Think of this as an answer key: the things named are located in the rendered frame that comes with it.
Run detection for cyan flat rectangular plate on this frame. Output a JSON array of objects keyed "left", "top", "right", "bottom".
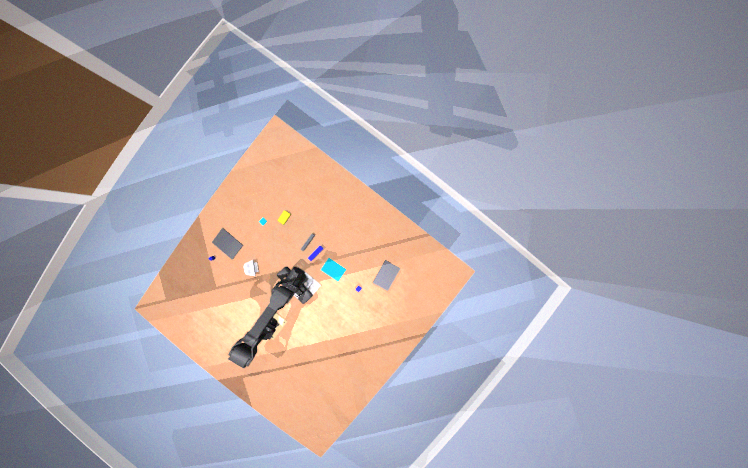
[{"left": 321, "top": 258, "right": 346, "bottom": 282}]

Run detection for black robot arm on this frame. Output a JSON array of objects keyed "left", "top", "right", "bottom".
[{"left": 228, "top": 267, "right": 309, "bottom": 369}]

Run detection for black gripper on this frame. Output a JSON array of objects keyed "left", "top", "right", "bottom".
[{"left": 277, "top": 267, "right": 313, "bottom": 304}]

